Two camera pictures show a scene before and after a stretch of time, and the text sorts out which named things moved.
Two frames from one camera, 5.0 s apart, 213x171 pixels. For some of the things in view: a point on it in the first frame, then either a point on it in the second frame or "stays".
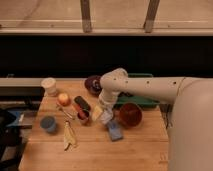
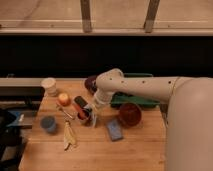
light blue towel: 106,115 → 92,119
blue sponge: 116,131 stays
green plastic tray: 143,101 stays
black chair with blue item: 12,145 stays
